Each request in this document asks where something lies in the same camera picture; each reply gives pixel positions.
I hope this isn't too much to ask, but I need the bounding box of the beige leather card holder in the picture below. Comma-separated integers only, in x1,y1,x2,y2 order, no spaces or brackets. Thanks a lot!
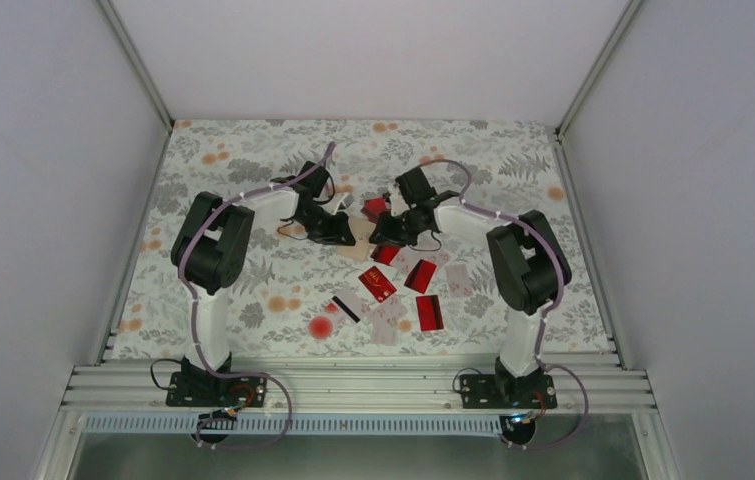
336,217,375,262

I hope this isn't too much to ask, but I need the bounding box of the red stripe card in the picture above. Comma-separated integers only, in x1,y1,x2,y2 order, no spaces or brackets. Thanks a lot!
361,197,391,223
416,295,444,332
371,245,401,266

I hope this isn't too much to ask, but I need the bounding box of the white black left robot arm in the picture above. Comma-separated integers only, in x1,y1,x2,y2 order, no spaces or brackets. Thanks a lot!
171,159,356,405

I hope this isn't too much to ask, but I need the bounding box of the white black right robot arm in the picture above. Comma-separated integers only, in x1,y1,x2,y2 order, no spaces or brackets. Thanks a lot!
370,167,571,407

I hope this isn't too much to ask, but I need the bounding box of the red VIP card upper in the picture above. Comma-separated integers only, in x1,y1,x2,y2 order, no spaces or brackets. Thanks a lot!
404,259,437,294

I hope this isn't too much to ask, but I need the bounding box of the red vip card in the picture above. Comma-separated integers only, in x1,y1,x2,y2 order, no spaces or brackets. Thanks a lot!
404,259,437,294
358,266,397,303

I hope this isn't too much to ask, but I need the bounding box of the red VIP card centre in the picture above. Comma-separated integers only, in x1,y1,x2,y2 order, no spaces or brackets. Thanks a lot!
358,266,397,303

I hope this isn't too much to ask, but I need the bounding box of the white card black stripe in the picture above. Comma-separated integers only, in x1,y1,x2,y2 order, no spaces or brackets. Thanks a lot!
331,287,369,323

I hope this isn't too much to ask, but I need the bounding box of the white floral card right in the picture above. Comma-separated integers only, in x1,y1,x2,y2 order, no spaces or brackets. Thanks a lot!
444,264,474,298

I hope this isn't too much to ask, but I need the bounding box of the white floral card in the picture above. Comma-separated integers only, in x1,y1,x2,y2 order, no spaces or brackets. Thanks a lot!
366,296,408,346
444,264,474,298

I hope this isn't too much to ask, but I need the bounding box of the white floral card lower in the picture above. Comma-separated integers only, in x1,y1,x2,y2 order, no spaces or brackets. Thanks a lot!
366,296,408,346

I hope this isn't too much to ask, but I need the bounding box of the white card red circle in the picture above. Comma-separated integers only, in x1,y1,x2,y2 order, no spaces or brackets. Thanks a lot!
307,302,342,340

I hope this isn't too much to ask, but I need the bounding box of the floral patterned table mat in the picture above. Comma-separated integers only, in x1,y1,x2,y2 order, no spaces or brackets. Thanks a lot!
112,120,609,359

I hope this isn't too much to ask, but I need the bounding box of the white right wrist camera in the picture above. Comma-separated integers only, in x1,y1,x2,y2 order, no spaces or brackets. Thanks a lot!
383,188,405,216

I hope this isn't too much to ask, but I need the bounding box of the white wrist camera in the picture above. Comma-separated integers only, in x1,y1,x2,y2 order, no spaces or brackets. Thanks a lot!
331,192,353,214
383,188,405,216

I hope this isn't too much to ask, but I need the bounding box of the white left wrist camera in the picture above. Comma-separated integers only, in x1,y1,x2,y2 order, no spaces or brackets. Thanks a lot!
331,192,353,214

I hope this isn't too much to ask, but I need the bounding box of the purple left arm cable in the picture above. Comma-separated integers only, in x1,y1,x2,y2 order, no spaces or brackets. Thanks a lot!
178,140,337,452

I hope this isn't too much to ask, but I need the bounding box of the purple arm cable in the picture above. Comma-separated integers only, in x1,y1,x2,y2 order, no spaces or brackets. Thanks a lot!
416,158,592,453
178,140,337,452

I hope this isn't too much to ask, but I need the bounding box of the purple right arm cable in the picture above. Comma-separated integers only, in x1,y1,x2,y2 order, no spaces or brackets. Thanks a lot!
416,158,592,453

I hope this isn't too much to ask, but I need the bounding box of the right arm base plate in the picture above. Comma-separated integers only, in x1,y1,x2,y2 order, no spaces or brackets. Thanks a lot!
456,373,558,410

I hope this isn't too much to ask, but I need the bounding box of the grey slotted cable duct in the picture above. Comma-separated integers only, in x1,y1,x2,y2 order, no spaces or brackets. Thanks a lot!
81,412,502,437

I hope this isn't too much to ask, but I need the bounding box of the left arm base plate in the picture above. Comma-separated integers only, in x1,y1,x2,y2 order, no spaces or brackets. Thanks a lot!
165,372,268,408

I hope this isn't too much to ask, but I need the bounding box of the aluminium rail frame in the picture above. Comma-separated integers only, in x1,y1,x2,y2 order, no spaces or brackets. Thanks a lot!
61,362,657,414

